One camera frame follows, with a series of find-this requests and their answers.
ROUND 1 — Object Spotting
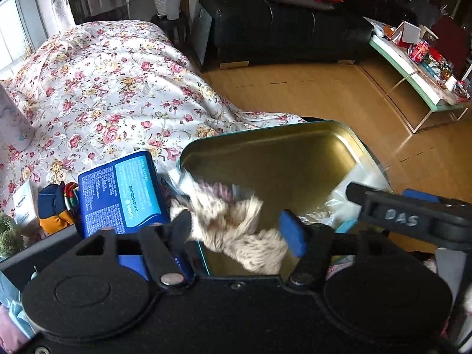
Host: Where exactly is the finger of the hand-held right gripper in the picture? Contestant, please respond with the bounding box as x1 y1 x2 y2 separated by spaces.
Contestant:
346 181 472 246

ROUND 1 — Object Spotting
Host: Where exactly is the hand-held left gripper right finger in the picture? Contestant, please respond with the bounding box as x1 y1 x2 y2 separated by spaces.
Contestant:
278 209 410 292

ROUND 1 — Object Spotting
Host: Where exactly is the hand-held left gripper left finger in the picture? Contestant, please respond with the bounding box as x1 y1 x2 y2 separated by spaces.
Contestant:
74 212 196 296

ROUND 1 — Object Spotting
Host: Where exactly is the cream lace cloth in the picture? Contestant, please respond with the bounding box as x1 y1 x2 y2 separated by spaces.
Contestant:
168 181 292 275

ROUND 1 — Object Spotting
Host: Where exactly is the teal and gold tin box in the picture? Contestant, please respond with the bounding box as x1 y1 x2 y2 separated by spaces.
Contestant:
177 120 395 277

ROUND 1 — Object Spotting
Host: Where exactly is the orange and navy bow scrunchie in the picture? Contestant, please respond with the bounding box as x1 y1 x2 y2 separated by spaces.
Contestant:
38 181 81 235

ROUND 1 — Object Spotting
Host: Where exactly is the white pocket tissue pack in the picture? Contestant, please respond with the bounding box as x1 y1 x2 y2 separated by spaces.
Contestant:
14 181 40 229

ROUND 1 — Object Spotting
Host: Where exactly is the green fluffy scrunchie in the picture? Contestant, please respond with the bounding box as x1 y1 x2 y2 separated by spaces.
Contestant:
0 212 23 259

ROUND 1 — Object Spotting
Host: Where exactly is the light blue face mask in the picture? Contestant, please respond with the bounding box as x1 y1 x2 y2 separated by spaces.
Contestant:
0 271 35 338

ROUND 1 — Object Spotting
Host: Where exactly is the clear plastic mask packet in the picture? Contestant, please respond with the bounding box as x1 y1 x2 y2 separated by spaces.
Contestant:
300 186 356 234

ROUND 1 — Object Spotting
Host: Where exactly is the blue tissue pack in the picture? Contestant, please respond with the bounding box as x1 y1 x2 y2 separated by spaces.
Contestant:
77 149 174 279

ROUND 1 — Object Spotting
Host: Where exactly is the white and green coffee table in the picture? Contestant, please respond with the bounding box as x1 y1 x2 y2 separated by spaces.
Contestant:
369 17 472 133

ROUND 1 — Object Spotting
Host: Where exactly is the pile of colourful packets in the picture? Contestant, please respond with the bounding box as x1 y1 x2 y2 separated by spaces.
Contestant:
420 46 472 104

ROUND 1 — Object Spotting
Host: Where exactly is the floral blanket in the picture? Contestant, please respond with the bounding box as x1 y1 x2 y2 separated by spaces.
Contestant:
0 20 307 251

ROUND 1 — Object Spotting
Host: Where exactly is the red can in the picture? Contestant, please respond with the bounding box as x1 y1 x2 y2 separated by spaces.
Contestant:
410 40 430 63

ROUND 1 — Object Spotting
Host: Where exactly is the red chair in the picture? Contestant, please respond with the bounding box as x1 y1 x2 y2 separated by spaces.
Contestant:
431 17 471 80

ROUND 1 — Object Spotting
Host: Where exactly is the white and red card stand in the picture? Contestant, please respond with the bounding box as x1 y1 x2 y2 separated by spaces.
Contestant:
389 20 421 47

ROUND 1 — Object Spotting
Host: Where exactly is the lilac thermos bottle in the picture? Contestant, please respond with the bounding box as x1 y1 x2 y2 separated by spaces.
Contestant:
0 83 37 152

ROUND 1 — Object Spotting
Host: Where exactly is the grey board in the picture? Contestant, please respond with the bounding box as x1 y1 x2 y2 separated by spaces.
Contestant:
190 2 214 67

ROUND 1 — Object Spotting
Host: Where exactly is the dark wooden plant stool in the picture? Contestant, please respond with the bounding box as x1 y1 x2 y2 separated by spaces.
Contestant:
151 15 189 45

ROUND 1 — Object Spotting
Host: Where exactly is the black leather sofa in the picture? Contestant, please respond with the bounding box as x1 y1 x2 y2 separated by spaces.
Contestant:
199 0 417 71

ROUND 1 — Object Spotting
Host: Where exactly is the window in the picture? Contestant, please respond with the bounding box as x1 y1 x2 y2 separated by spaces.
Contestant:
0 0 41 80

